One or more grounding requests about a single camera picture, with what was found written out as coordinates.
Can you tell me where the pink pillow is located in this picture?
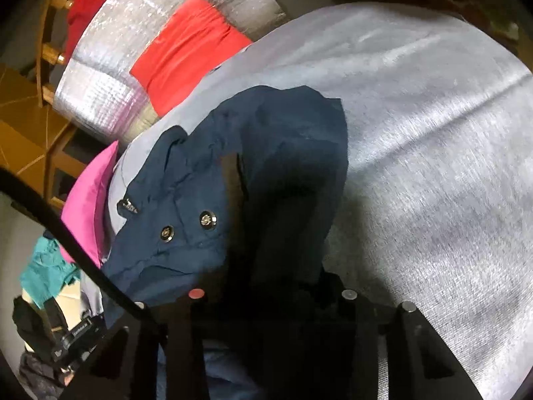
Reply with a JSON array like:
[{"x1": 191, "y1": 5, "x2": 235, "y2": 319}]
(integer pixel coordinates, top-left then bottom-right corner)
[{"x1": 60, "y1": 141, "x2": 121, "y2": 269}]

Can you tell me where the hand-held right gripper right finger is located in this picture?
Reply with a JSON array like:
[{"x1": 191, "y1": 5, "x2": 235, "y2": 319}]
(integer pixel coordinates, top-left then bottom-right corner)
[{"x1": 320, "y1": 271, "x2": 486, "y2": 400}]

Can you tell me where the red-orange pillow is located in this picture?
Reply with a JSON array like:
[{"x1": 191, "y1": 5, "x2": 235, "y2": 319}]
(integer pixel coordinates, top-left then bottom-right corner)
[{"x1": 130, "y1": 0, "x2": 255, "y2": 117}]

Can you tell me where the cream sofa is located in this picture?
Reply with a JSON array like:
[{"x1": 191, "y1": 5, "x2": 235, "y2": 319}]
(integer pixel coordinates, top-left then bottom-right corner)
[{"x1": 23, "y1": 283, "x2": 84, "y2": 355}]

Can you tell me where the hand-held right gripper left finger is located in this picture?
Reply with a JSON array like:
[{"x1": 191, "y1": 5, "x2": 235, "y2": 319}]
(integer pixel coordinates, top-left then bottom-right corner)
[{"x1": 62, "y1": 287, "x2": 209, "y2": 400}]

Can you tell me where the red blanket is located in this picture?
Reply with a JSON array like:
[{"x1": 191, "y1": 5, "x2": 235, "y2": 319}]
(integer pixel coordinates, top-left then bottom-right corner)
[{"x1": 66, "y1": 0, "x2": 138, "y2": 51}]

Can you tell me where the teal garment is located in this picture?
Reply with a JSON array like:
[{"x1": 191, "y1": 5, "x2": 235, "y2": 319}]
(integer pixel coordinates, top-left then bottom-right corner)
[{"x1": 20, "y1": 237, "x2": 82, "y2": 309}]

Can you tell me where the wooden stair railing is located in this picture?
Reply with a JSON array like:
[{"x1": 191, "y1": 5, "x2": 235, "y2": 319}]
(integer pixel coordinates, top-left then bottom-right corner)
[{"x1": 35, "y1": 0, "x2": 76, "y2": 105}]

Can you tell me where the navy blue jacket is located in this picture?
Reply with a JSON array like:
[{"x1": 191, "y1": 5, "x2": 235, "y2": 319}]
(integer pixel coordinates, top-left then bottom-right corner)
[{"x1": 102, "y1": 84, "x2": 348, "y2": 400}]

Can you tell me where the silver foil mat roll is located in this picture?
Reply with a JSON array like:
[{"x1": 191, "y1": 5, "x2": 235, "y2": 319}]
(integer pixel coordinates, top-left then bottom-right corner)
[{"x1": 54, "y1": 0, "x2": 288, "y2": 144}]

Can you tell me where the grey bedsheet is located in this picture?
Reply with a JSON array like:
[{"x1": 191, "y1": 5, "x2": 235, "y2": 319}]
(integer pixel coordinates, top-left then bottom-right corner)
[{"x1": 79, "y1": 2, "x2": 533, "y2": 400}]

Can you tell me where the black garment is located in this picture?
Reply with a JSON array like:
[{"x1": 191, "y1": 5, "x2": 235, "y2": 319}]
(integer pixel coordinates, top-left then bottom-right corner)
[{"x1": 12, "y1": 296, "x2": 69, "y2": 353}]

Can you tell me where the thick black cable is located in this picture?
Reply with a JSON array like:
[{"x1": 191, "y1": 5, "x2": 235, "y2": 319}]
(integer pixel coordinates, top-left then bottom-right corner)
[{"x1": 0, "y1": 169, "x2": 155, "y2": 321}]

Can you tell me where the wooden pillar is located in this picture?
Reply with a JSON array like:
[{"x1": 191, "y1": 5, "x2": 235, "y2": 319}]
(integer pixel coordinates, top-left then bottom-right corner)
[{"x1": 0, "y1": 64, "x2": 90, "y2": 209}]

